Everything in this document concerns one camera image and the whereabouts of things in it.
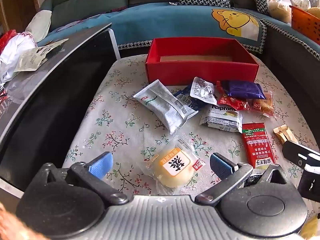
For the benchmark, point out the round pastry clear packet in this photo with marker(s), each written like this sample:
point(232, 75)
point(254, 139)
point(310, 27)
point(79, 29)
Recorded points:
point(263, 106)

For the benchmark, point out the red gummy packet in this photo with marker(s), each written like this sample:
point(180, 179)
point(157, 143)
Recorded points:
point(231, 102)

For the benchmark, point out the blue houndstooth-trimmed sofa cover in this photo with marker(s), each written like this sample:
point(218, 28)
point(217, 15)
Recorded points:
point(302, 46)

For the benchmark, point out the black glass table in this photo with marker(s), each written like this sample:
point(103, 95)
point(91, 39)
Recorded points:
point(50, 105)

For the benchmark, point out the yellow bun clear packet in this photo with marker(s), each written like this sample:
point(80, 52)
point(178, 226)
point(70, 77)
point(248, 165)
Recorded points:
point(170, 172)

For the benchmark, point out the grey sofa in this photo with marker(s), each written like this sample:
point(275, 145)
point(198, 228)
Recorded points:
point(287, 62)

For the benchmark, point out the red plastic bag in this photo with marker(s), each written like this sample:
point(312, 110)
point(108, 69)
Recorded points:
point(6, 38)

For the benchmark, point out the blue snack packet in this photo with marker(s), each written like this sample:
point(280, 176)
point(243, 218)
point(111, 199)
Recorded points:
point(183, 95)

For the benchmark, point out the red cardboard box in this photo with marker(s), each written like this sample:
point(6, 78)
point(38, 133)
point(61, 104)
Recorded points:
point(200, 71)

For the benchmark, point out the white wafer packet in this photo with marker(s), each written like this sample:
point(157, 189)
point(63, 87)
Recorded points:
point(222, 122)

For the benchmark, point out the pale paper packet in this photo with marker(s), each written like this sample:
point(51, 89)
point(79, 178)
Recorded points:
point(35, 57)

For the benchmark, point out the small white snack packet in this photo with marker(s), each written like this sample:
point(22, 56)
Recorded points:
point(201, 91)

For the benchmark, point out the orange plastic basket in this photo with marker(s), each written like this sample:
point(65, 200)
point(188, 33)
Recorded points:
point(305, 25)

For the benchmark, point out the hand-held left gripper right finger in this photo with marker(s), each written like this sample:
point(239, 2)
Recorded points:
point(220, 166)

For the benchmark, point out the silver snack packet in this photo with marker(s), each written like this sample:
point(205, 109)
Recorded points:
point(160, 105)

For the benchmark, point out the long red snack packet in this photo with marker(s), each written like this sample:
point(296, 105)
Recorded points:
point(257, 145)

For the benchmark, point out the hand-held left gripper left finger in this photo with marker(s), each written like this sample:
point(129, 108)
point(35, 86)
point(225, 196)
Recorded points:
point(101, 166)

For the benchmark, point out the printed white plastic bag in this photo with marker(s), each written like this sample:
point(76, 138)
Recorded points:
point(276, 2)

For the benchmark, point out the white cloth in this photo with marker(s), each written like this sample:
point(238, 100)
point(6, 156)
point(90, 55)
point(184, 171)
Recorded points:
point(38, 25)

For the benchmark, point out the yellow rounded object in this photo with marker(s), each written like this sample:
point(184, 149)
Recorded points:
point(314, 12)

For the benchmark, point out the brown wooden cabinet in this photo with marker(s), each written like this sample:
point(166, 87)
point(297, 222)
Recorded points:
point(17, 2)

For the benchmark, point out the tan snack packet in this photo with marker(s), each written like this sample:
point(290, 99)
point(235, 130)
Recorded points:
point(285, 133)

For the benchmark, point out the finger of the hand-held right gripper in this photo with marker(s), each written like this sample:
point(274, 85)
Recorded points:
point(297, 153)

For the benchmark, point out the purple snack packet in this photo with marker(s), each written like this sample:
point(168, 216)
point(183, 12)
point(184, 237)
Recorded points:
point(243, 90)

